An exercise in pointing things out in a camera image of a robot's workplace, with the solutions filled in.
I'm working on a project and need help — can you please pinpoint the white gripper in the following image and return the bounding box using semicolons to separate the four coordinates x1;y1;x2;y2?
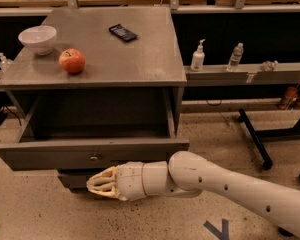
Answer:
86;162;146;201

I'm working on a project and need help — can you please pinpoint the grey top drawer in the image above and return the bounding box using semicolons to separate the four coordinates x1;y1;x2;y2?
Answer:
0;99;189;170

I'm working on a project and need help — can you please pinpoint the grey drawer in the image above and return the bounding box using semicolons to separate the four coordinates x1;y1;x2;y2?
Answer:
0;99;189;170
58;168;104;192

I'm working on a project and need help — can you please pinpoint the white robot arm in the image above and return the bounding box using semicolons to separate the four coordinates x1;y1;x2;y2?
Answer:
86;151;300;238

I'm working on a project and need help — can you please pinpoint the grey lower drawer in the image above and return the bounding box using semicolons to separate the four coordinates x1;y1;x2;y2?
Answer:
58;168;104;192

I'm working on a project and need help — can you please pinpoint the grey wooden drawer cabinet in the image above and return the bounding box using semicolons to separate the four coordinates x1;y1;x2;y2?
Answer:
0;5;188;193

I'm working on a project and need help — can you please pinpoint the red apple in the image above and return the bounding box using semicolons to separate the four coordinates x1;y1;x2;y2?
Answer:
59;48;86;74

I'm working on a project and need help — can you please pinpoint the black snack packet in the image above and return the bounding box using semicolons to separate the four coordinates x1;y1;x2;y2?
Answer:
109;24;138;42

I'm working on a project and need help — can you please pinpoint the small clear pump bottle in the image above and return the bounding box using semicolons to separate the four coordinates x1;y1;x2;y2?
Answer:
0;52;12;72

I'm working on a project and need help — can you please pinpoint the white pump bottle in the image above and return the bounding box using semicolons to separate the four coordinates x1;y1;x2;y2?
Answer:
190;39;205;72

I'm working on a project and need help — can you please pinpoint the white bowl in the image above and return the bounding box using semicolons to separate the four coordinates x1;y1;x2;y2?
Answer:
18;25;57;55

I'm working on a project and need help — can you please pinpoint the clear water bottle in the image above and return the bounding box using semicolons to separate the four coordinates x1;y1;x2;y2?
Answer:
226;43;244;72

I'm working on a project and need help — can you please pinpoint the crumpled plastic wrapper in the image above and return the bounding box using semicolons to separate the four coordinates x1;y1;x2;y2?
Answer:
261;61;279;72

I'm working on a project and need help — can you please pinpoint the black metal stand leg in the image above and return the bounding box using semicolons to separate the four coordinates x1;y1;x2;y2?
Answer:
238;109;300;170

